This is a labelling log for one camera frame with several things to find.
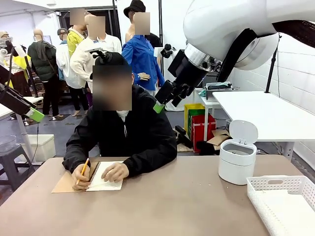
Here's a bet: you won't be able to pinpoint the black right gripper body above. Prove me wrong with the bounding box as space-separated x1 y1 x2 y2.
167 49 209 89

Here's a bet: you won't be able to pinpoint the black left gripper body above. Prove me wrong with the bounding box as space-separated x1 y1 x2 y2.
0 83 37 116

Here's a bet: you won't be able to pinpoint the yellow pencil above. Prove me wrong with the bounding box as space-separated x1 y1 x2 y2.
75 158 90 185

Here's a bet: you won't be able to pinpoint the spiral notebook brown cover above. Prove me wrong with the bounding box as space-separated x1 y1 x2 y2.
51 161 125 194

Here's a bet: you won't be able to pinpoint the person's right forearm black sleeve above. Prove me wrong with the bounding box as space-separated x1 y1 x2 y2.
63 136 99 174

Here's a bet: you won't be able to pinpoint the person's left forearm black sleeve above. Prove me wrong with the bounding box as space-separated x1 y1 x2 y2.
123 146 178 178

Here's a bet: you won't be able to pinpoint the person's right hand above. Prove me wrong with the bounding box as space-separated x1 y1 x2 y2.
72 163 93 191

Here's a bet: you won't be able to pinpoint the person's left hand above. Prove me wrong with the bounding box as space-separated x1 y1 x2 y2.
101 162 130 183

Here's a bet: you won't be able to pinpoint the small white table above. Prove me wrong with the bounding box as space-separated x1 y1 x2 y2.
194 88 222 120

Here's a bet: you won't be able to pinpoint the green yellow bag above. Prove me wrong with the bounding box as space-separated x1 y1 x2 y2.
184 103 206 138

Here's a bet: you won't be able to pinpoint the white storage box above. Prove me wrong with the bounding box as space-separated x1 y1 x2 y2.
24 134 56 162

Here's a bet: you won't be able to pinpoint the metal tray box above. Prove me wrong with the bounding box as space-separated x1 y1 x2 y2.
205 82 233 100

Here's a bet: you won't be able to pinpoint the mannequin in yellow vest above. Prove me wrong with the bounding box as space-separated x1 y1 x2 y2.
0 30 32 97

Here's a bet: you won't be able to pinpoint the person's torso black jacket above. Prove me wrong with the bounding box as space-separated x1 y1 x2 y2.
68 85 177 158

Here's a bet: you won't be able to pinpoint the red bag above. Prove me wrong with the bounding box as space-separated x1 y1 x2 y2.
191 113 217 153

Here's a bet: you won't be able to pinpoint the black wooden beams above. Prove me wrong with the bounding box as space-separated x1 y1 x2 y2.
174 124 194 152

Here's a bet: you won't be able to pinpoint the clear plastic bowl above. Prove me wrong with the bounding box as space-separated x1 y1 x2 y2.
0 134 17 152

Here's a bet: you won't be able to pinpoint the mannequin in blue shirt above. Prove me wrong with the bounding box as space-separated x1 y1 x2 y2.
122 12 165 99

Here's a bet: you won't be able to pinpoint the mannequin in dark green jacket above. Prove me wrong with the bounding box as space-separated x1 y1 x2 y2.
27 29 63 118

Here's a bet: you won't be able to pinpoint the mannequin in black t-shirt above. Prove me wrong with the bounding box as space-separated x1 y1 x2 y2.
147 32 163 49

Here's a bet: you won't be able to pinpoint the grey plastic stool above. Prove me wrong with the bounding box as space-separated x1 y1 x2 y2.
0 144 35 192

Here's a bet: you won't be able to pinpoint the person's blurred head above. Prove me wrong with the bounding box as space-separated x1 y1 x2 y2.
92 65 135 112

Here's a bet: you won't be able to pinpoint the black backdrop pole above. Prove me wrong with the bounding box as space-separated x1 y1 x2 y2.
158 0 165 50

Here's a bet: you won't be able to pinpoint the black cap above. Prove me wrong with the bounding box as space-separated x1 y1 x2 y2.
94 52 131 67

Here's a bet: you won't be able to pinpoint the brown cardboard box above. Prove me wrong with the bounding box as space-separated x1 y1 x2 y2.
206 129 231 150

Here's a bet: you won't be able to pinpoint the black object on floor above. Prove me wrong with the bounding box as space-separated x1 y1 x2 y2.
196 141 221 155

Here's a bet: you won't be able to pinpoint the mannequin in cream jacket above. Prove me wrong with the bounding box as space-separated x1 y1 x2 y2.
70 16 123 94

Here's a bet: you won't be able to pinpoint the black lamp stand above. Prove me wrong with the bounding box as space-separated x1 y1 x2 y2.
264 33 283 94

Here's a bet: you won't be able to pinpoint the black bucket hat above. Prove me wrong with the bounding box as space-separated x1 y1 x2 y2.
123 0 146 18

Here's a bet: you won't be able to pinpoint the white lidded trash bin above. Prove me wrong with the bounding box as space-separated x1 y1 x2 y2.
218 119 259 185

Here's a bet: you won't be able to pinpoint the large white table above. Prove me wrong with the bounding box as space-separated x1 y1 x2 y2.
212 90 315 159

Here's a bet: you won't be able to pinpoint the white perforated plastic basket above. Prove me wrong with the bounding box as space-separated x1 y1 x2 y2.
247 175 315 236

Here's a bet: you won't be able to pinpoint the white paper stack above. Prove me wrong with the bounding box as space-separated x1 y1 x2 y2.
255 188 315 236

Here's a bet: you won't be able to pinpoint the thin black hanging cable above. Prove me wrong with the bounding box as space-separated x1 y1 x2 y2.
26 122 40 173

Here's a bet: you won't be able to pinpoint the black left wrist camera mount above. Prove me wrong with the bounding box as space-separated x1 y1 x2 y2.
0 64 12 86

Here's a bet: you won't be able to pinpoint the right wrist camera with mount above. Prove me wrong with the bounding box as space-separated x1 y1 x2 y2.
154 43 177 59

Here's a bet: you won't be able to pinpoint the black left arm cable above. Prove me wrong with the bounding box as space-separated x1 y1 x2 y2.
4 46 18 89

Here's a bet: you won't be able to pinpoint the black white head camera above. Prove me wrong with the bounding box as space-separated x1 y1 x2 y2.
85 43 113 65

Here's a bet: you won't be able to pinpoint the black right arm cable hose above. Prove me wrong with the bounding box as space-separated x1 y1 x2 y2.
216 21 315 83

